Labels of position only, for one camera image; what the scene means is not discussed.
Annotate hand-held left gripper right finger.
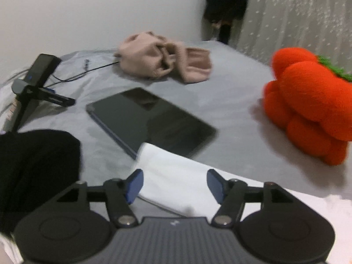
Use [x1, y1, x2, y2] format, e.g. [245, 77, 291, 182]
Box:
[206, 169, 293, 228]

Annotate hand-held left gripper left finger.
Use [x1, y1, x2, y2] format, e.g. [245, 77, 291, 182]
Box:
[56, 169, 144, 228]

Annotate white sweatshirt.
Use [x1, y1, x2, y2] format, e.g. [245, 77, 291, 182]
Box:
[132, 142, 352, 264]

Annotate grey bed sheet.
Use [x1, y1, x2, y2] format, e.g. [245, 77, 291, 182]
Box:
[0, 40, 352, 264]

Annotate black tablet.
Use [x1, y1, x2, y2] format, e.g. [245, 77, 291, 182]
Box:
[86, 87, 217, 160]

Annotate dark cloth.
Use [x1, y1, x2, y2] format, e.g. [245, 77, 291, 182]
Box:
[0, 129, 81, 234]

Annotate orange pumpkin plush pillow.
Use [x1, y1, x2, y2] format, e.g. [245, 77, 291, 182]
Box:
[262, 47, 352, 166]

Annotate crumpled pink beige garment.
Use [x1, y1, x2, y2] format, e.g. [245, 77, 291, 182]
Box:
[114, 31, 213, 84]

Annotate black device on stand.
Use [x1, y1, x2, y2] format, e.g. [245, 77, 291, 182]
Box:
[11, 53, 76, 132]

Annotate black hanging garment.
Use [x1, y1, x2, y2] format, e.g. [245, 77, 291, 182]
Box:
[203, 0, 248, 44]

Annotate grey star-print curtain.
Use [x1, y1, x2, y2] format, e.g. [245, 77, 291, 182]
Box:
[236, 0, 352, 69]

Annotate thin black cable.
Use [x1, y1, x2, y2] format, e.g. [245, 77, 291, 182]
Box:
[52, 59, 121, 82]

